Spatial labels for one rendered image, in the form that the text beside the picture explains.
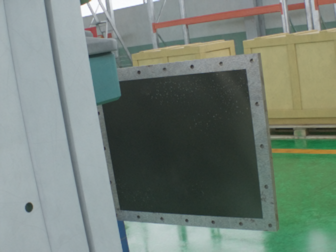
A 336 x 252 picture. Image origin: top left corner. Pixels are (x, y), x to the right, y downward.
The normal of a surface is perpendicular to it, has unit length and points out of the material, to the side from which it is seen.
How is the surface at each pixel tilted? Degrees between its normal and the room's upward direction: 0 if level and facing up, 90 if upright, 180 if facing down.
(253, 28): 90
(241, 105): 90
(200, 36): 90
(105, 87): 90
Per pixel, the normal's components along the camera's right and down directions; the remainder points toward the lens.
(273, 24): -0.58, 0.22
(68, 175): 0.83, -0.02
